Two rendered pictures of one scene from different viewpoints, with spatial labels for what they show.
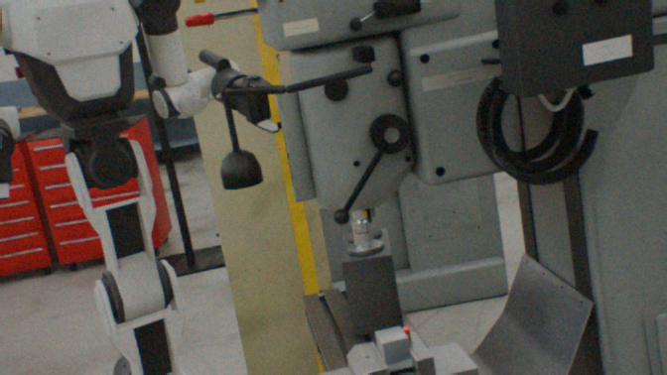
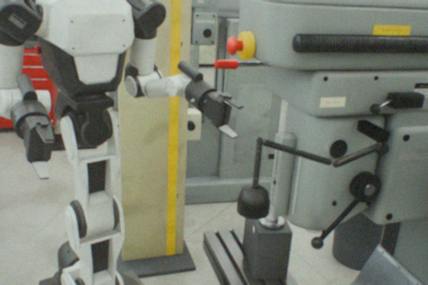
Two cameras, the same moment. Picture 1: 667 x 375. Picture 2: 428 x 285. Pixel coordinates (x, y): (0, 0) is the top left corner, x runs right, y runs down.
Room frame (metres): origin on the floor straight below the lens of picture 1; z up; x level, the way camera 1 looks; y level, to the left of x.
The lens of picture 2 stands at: (0.57, 0.42, 1.91)
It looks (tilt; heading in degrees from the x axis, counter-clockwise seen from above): 21 degrees down; 349
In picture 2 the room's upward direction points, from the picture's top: 3 degrees clockwise
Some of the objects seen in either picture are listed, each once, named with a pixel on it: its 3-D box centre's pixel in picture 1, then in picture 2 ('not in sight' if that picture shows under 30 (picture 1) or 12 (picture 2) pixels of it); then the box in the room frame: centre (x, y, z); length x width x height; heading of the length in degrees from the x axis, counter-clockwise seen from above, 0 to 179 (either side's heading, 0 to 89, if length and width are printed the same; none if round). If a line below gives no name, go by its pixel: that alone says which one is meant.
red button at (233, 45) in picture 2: not in sight; (235, 46); (1.51, 0.20, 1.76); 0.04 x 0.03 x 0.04; 7
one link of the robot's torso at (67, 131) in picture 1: (96, 149); (81, 112); (2.16, 0.59, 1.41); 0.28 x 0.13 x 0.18; 25
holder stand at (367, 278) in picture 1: (370, 277); (265, 236); (1.92, -0.05, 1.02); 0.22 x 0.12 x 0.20; 177
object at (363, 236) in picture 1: (362, 234); (272, 212); (1.87, -0.05, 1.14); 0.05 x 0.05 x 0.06
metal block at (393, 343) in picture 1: (393, 348); not in sight; (1.47, -0.06, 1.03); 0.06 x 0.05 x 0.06; 8
